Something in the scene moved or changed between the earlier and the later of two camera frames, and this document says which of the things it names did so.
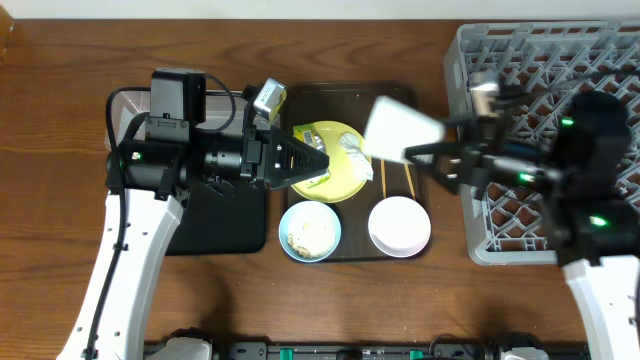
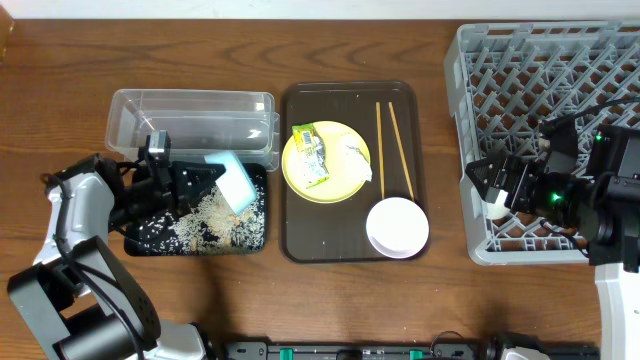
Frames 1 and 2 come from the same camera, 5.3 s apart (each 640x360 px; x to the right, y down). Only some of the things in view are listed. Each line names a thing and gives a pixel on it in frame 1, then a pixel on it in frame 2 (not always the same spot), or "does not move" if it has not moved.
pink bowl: [399, 226] does not move
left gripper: [252, 157] to [175, 180]
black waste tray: [221, 218] does not move
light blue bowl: [310, 231] to [235, 183]
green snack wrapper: [311, 135] does not move
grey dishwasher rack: [543, 68] does not move
